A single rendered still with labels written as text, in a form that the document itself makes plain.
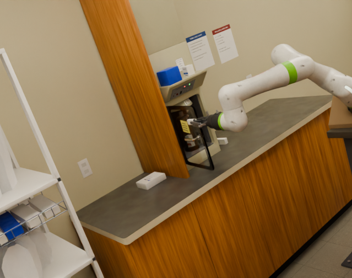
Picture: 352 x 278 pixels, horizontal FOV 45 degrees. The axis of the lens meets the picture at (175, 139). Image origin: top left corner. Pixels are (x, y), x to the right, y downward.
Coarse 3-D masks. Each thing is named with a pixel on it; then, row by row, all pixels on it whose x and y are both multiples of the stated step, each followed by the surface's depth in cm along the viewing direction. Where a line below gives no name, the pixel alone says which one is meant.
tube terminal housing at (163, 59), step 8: (168, 48) 262; (176, 48) 266; (184, 48) 270; (152, 56) 255; (160, 56) 259; (168, 56) 262; (176, 56) 266; (184, 56) 270; (152, 64) 256; (160, 64) 259; (168, 64) 263; (192, 64) 274; (200, 88) 278; (184, 96) 270; (200, 96) 278; (168, 104) 263; (200, 104) 282; (208, 112) 283; (208, 128) 287; (216, 144) 288; (216, 152) 288
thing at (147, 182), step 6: (150, 174) 279; (156, 174) 275; (162, 174) 272; (144, 180) 272; (150, 180) 268; (156, 180) 269; (162, 180) 272; (138, 186) 273; (144, 186) 266; (150, 186) 267
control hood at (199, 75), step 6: (198, 72) 263; (204, 72) 266; (186, 78) 257; (192, 78) 261; (198, 78) 266; (174, 84) 251; (180, 84) 255; (198, 84) 272; (162, 90) 256; (168, 90) 251; (162, 96) 259; (168, 96) 255
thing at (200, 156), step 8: (176, 112) 252; (184, 112) 245; (192, 112) 237; (176, 120) 257; (184, 120) 249; (176, 128) 261; (192, 128) 244; (184, 136) 257; (192, 136) 248; (200, 136) 241; (184, 144) 262; (192, 144) 252; (200, 144) 244; (184, 152) 266; (192, 152) 257; (200, 152) 249; (208, 152) 241; (192, 160) 261; (200, 160) 253; (208, 160) 244; (208, 168) 248
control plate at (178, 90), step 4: (184, 84) 259; (188, 84) 262; (192, 84) 266; (176, 88) 255; (180, 88) 259; (184, 88) 262; (188, 88) 266; (192, 88) 269; (172, 92) 255; (176, 92) 259; (184, 92) 266; (172, 96) 259; (176, 96) 262
